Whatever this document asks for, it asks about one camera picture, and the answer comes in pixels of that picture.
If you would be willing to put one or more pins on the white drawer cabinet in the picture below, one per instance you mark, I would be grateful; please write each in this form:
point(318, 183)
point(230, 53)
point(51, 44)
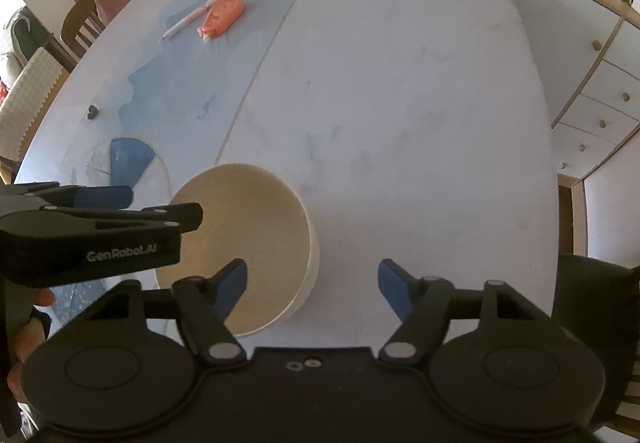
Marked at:
point(595, 73)

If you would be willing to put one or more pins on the cream round bowl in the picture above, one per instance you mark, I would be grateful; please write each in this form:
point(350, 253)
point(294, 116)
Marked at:
point(250, 233)

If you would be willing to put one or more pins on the chair with cream cushion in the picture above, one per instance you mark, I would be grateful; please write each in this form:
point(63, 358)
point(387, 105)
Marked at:
point(30, 108)

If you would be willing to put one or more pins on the wooden chair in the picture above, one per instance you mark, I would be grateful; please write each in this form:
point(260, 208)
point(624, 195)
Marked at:
point(85, 23)

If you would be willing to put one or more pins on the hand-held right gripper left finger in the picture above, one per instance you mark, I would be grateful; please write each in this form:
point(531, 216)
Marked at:
point(235, 280)

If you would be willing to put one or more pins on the small dark object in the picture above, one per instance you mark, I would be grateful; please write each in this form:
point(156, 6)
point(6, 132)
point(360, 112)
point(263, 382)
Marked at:
point(93, 113)

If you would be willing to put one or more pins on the orange correction tape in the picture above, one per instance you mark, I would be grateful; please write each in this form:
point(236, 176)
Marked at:
point(222, 18)

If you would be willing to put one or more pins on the person's left hand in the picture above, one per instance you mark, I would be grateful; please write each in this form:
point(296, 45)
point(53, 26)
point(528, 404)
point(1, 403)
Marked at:
point(30, 343)

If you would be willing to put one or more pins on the pink pen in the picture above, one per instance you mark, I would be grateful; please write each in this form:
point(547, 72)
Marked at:
point(195, 15)

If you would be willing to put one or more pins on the dark chair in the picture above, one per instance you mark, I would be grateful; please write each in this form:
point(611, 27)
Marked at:
point(595, 313)

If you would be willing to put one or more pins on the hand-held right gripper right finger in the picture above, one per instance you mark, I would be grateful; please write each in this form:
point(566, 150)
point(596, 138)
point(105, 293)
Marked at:
point(392, 280)

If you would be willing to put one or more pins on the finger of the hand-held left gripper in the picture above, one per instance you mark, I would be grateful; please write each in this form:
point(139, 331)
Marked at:
point(105, 197)
point(187, 215)

